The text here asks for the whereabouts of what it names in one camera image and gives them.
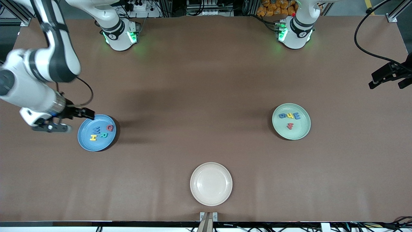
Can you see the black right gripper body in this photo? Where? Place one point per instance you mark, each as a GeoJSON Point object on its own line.
{"type": "Point", "coordinates": [71, 111]}

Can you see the blue uppercase letter M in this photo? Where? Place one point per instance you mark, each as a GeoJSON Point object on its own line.
{"type": "Point", "coordinates": [96, 130]}

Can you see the yellow uppercase letter H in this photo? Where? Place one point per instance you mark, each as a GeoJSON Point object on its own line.
{"type": "Point", "coordinates": [93, 138]}

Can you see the green uppercase letter R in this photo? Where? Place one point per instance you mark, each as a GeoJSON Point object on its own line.
{"type": "Point", "coordinates": [103, 135]}

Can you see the red uppercase letter Q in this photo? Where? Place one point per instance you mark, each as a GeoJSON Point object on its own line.
{"type": "Point", "coordinates": [112, 128]}

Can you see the blue lowercase letter m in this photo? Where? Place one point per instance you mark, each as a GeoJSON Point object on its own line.
{"type": "Point", "coordinates": [297, 116]}

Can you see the yellow lowercase letter h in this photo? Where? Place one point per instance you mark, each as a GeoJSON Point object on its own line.
{"type": "Point", "coordinates": [290, 115]}

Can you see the red lowercase letter w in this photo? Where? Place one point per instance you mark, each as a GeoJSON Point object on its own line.
{"type": "Point", "coordinates": [290, 126]}

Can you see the blue lowercase letter g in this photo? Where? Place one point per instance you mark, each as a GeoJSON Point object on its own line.
{"type": "Point", "coordinates": [283, 115]}

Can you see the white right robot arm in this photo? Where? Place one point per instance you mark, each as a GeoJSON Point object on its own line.
{"type": "Point", "coordinates": [32, 83]}

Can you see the blue plate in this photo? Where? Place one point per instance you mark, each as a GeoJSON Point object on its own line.
{"type": "Point", "coordinates": [93, 145]}

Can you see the green plate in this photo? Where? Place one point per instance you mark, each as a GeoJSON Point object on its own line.
{"type": "Point", "coordinates": [299, 130]}

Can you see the beige plate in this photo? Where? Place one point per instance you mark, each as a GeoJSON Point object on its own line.
{"type": "Point", "coordinates": [210, 183]}

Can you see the white power strip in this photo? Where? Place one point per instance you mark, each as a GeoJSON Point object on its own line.
{"type": "Point", "coordinates": [141, 7]}

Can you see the orange mesh bag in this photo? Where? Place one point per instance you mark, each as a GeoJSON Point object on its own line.
{"type": "Point", "coordinates": [273, 8]}

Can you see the aluminium frame profile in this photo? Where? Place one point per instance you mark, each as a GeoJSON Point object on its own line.
{"type": "Point", "coordinates": [16, 13]}
{"type": "Point", "coordinates": [399, 9]}

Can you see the metal table edge bracket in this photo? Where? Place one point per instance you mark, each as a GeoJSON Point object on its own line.
{"type": "Point", "coordinates": [208, 222]}

